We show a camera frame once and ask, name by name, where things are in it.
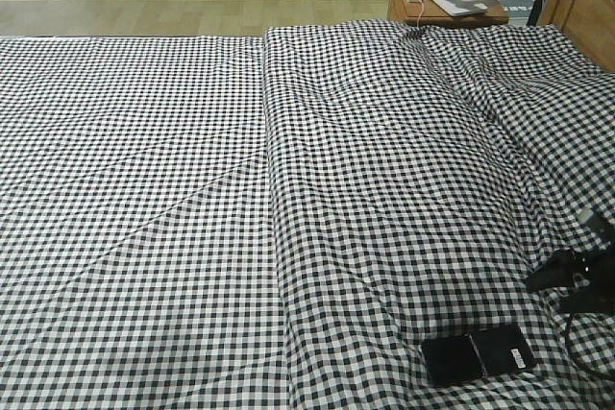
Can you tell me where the checkered folded quilt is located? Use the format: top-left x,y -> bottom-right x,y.
262,20 -> 614,409

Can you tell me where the wooden headboard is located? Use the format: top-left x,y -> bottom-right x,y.
537,0 -> 615,72

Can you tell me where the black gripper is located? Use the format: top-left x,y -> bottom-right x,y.
525,208 -> 614,314

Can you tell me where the wooden nightstand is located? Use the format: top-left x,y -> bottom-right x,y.
387,0 -> 509,29

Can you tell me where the black foldable phone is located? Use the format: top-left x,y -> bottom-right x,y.
421,324 -> 536,387

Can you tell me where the checkered bed sheet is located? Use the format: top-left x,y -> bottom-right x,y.
1,36 -> 288,409

